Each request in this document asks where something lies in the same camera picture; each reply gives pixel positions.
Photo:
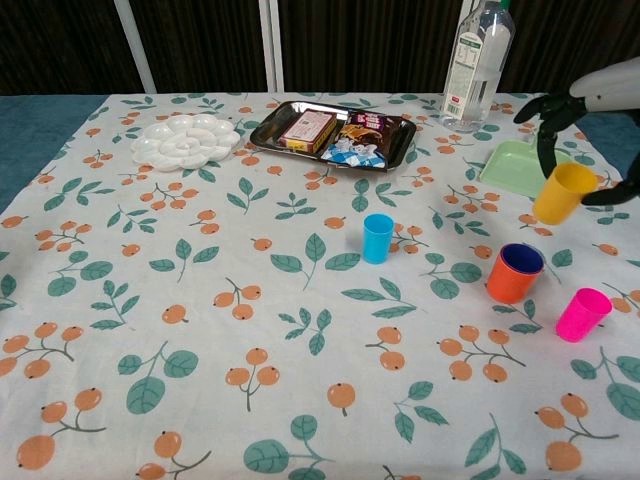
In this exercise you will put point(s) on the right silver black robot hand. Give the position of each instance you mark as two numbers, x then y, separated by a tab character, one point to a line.
610	90

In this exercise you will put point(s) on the yellow plastic cup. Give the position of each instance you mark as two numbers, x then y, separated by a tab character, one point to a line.
557	200

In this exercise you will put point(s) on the dark blue plastic cup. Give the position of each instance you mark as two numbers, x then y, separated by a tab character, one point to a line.
522	260

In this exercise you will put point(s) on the pink plastic cup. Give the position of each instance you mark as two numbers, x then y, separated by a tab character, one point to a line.
577	320

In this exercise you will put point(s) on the light blue plastic cup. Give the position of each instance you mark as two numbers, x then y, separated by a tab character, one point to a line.
377	242

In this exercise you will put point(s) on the large orange plastic cup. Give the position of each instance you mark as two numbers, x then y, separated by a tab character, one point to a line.
510	291

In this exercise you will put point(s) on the green plastic dustpan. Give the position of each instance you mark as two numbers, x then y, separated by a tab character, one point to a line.
510	165

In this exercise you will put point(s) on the clear plastic bottle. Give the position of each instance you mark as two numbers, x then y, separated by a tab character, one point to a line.
472	75

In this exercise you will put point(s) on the brown chocolate snack packet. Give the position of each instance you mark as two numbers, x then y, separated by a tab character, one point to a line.
362	132

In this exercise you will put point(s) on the blue white checkered packet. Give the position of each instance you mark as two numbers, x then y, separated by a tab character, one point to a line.
350	155

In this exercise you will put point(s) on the pink snack box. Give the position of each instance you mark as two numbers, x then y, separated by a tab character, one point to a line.
306	127

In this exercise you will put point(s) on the black metal tray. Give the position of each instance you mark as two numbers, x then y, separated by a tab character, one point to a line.
270	132

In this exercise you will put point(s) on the white flower paint palette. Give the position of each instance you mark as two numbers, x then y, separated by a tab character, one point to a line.
185	142

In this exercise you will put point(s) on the floral leaf fruit tablecloth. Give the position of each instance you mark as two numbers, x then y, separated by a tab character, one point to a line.
250	325

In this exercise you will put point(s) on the white double frame post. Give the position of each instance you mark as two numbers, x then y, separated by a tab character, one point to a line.
271	45

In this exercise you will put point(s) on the white slanted frame post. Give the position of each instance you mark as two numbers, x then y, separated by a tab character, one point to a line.
134	45

